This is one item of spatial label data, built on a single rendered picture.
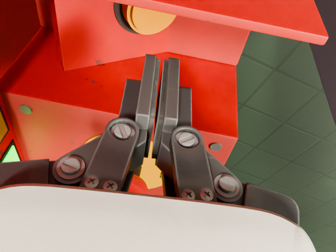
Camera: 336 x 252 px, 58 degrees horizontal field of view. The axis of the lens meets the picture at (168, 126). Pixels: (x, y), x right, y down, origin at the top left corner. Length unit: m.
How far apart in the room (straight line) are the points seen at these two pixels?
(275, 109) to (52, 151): 1.11
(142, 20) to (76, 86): 0.06
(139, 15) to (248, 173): 1.48
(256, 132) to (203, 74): 1.16
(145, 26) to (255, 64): 0.94
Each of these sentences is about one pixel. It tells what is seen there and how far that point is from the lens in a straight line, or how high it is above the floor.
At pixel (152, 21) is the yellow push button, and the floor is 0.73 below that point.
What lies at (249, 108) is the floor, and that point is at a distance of 1.27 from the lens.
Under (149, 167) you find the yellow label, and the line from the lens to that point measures 0.23.
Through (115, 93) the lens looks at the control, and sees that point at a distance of 0.21.
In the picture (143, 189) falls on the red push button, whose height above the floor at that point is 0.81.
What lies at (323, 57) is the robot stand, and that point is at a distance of 0.64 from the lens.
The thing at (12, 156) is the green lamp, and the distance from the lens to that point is 0.25.
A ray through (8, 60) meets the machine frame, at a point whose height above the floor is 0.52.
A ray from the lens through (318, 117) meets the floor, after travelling 1.36.
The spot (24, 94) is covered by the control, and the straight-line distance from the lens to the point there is 0.21.
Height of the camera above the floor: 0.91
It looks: 41 degrees down
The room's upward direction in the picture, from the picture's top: 170 degrees counter-clockwise
